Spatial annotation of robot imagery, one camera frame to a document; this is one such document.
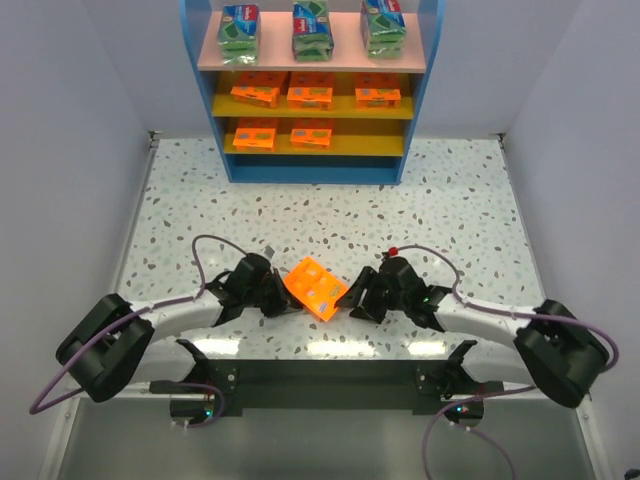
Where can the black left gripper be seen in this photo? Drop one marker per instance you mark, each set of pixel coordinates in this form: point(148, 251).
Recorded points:
point(273, 295)

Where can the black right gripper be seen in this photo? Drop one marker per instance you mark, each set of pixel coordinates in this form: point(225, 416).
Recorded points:
point(367, 296)

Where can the orange sponge box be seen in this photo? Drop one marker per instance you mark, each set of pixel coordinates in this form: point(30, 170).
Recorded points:
point(312, 133)
point(311, 90)
point(256, 134)
point(315, 288)
point(259, 88)
point(377, 90)

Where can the green sponge pack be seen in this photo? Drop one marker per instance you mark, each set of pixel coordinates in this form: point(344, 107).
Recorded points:
point(238, 36)
point(312, 38)
point(383, 29)

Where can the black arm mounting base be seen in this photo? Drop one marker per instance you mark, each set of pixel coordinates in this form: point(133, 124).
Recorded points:
point(418, 386)

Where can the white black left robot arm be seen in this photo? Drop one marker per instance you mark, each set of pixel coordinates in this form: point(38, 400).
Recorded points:
point(104, 351)

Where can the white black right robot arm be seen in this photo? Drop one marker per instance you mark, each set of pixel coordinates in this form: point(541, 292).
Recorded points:
point(555, 352)

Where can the blue shelf unit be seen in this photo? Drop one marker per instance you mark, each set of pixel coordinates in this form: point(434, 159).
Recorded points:
point(368, 146)

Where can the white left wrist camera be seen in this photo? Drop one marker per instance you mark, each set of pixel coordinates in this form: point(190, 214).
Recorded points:
point(269, 252)

